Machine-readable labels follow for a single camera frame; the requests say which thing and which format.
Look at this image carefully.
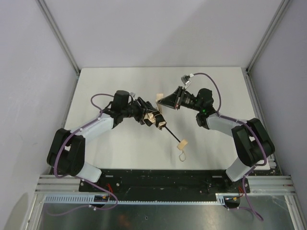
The white slotted cable duct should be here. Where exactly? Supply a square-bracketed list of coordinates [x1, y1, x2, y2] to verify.
[44, 193, 227, 206]

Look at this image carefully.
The aluminium corner post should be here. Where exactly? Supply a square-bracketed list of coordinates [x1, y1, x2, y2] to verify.
[35, 0, 81, 74]
[247, 0, 292, 72]

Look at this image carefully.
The aluminium frame profile right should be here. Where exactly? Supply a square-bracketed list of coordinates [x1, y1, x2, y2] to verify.
[243, 68, 278, 168]

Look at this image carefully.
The left aluminium corner post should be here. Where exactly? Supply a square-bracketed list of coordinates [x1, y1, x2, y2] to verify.
[35, 0, 81, 74]

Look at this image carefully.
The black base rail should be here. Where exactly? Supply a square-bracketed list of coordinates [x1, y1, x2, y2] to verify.
[79, 167, 251, 201]

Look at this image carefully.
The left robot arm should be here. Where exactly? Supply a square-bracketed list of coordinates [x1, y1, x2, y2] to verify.
[47, 90, 166, 183]

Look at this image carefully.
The beige folding umbrella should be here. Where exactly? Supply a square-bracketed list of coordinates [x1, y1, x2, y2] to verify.
[144, 93, 188, 162]

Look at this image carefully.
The aluminium front frame beam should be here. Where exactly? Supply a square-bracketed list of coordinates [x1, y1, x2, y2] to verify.
[35, 175, 296, 196]

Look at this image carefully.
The right aluminium corner post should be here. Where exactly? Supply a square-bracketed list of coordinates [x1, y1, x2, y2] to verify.
[247, 0, 292, 72]

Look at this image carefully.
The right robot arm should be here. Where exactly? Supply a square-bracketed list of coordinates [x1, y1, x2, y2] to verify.
[157, 86, 275, 182]

